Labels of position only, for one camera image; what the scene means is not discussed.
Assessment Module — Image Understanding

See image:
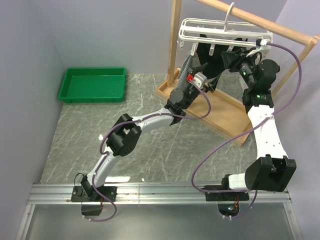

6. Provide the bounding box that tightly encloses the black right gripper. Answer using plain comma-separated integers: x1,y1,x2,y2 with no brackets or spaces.
220,47,258,89

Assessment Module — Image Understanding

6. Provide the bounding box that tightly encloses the striped grey boxer underwear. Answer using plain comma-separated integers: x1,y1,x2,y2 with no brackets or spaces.
174,52,201,89

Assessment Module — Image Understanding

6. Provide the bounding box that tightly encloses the white clip hanger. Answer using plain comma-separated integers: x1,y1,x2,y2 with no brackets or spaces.
177,2,273,56

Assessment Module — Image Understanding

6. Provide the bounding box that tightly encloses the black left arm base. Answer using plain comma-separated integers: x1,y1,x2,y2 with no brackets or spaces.
70,185,117,217

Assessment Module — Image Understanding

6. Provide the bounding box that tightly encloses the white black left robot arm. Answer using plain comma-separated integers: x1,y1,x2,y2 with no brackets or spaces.
80,63,209,202

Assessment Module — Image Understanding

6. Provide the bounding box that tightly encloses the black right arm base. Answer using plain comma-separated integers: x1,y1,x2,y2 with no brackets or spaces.
205,192,250,218

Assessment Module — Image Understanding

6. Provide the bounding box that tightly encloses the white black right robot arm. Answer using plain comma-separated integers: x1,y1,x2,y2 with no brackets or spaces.
220,49,297,200

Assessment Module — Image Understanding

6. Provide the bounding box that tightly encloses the black hanging underwear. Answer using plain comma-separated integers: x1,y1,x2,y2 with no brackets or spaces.
196,42,229,90

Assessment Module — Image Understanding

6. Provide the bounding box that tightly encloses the wooden clothes rack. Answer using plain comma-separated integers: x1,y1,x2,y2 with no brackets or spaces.
155,0,320,139

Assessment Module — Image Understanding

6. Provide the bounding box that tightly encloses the green plastic tray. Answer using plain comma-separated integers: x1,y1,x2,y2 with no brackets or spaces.
58,67,126,104

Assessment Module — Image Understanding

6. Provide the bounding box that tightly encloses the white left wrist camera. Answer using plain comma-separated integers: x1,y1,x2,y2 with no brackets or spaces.
186,72,208,89

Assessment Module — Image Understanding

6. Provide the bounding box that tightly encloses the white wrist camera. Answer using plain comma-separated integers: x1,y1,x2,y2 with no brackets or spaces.
246,37,272,57
186,72,208,89

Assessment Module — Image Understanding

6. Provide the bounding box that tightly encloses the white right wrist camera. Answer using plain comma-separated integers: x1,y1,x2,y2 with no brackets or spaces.
246,37,272,57

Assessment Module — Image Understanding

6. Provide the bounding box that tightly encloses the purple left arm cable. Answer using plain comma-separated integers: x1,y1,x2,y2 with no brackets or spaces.
82,79,212,223

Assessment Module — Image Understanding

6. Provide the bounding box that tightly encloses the aluminium mounting rail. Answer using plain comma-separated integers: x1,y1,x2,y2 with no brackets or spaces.
27,182,292,206

